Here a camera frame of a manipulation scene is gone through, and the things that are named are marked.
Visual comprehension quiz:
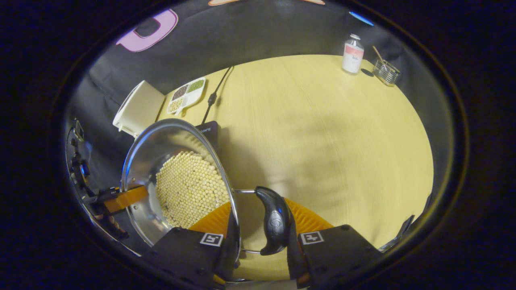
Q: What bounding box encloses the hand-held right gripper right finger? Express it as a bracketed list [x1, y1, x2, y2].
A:
[282, 197, 383, 288]

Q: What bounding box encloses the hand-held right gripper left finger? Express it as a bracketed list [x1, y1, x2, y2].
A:
[141, 201, 242, 288]

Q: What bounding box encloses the stainless steel pot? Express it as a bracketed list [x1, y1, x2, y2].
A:
[121, 118, 293, 256]

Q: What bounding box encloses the layer of yellow beans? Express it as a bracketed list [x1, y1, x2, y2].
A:
[155, 151, 230, 229]

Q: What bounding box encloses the black induction cooktop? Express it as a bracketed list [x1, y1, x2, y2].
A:
[196, 121, 220, 153]

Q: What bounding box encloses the white box appliance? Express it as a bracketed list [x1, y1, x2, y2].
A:
[112, 80, 166, 138]

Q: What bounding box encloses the white sectioned bean dish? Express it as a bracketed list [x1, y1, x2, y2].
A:
[166, 77, 206, 116]

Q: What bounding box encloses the glass holder with wooden stick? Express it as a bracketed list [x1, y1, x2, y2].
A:
[372, 45, 401, 87]

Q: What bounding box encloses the clear bottle with pink label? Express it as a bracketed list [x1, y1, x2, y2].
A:
[342, 33, 365, 75]

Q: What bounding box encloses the black power cable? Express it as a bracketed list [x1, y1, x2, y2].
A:
[200, 66, 234, 124]

